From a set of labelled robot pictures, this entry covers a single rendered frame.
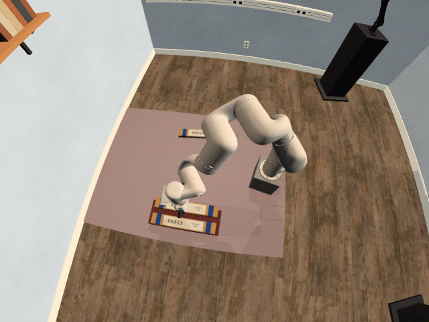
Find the cream label strip with blue and orange bands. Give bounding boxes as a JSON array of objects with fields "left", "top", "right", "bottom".
[
  {"left": 151, "top": 212, "right": 217, "bottom": 234},
  {"left": 178, "top": 129, "right": 205, "bottom": 138},
  {"left": 155, "top": 197, "right": 219, "bottom": 217}
]

